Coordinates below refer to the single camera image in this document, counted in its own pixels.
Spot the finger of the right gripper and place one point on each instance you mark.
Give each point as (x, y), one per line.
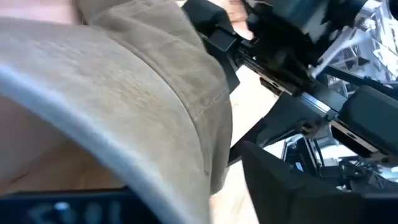
(286, 121)
(214, 25)

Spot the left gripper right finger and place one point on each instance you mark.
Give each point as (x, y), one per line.
(295, 202)

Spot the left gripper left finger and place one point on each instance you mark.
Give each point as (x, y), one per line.
(62, 208)

